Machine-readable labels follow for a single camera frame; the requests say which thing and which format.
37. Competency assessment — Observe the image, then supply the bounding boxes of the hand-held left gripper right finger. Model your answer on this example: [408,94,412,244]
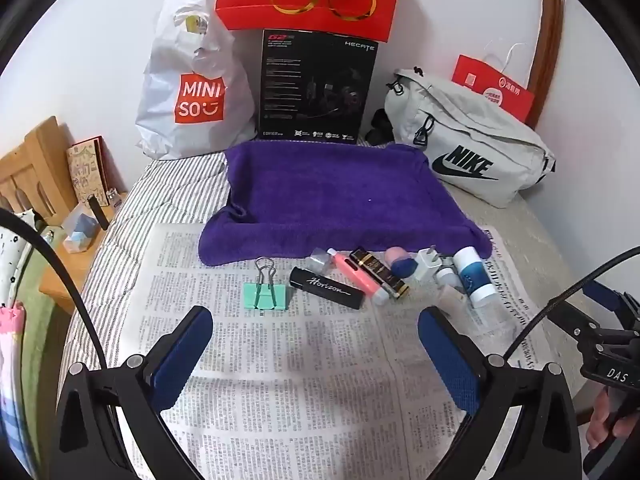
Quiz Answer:
[417,306,586,480]

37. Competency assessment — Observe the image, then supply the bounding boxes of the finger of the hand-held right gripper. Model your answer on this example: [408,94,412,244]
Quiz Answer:
[547,299,608,343]
[584,280,640,328]

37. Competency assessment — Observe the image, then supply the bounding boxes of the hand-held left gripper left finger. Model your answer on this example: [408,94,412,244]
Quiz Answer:
[52,305,216,480]

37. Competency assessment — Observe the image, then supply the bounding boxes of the blue and white bottle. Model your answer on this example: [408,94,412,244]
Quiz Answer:
[452,246,496,307]

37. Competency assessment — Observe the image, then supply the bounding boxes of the white charger plug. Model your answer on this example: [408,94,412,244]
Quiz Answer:
[412,245,446,283]

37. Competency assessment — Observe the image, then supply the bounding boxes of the green binder clip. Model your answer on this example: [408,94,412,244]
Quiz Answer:
[243,256,291,311]

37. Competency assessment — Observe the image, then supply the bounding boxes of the pink tube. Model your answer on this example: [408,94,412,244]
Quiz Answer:
[326,248,390,306]

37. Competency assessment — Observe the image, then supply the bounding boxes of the small clear cube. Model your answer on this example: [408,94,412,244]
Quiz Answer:
[306,247,332,273]

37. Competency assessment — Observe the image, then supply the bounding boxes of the person's right hand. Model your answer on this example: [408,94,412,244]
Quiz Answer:
[586,389,640,451]

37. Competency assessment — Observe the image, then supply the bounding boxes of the pink blue round container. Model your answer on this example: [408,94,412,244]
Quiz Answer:
[384,246,417,281]

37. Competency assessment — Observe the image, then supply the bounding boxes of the black and gold bottle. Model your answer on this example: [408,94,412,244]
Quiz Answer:
[349,246,410,301]

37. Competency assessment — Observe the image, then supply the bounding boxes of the newspaper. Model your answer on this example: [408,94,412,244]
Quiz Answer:
[117,222,556,480]

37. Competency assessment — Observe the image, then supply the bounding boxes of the wooden bedside table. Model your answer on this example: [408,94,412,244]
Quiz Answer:
[39,195,136,313]

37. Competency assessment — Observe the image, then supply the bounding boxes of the light blue small box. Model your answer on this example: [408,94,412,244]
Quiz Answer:
[62,205,98,253]

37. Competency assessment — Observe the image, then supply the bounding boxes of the small black device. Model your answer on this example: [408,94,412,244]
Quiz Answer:
[87,195,109,231]

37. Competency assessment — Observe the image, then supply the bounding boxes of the pink cloth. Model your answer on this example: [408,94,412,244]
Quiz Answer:
[0,302,31,480]

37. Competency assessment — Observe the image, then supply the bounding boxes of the grey waist bag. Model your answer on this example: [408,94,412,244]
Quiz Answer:
[384,66,557,208]

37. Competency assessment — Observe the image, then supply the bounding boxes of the white dotted cloth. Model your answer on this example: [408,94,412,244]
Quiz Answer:
[0,210,46,306]

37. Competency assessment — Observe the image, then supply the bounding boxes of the purple towel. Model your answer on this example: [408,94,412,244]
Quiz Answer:
[197,141,493,267]

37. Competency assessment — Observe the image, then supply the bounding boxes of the patterned notebook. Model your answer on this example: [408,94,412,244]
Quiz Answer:
[66,136,112,206]

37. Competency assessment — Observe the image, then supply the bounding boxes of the wooden headboard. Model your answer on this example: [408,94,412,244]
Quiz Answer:
[0,116,76,226]

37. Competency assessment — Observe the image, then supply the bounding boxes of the red paper bag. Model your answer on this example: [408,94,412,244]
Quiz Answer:
[451,42,536,126]

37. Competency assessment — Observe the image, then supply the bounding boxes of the black product box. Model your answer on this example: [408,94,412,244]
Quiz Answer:
[257,29,379,146]

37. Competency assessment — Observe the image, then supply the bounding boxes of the white plastic shopping bag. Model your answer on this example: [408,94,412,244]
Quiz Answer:
[135,0,258,161]

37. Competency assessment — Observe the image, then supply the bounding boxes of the red gift bag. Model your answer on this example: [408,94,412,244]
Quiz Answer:
[215,0,405,43]

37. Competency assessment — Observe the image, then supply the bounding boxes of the black cable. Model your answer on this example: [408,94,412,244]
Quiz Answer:
[0,209,108,371]
[500,246,640,361]

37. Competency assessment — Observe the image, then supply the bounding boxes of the wooden door frame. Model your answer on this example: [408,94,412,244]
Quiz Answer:
[527,0,566,128]

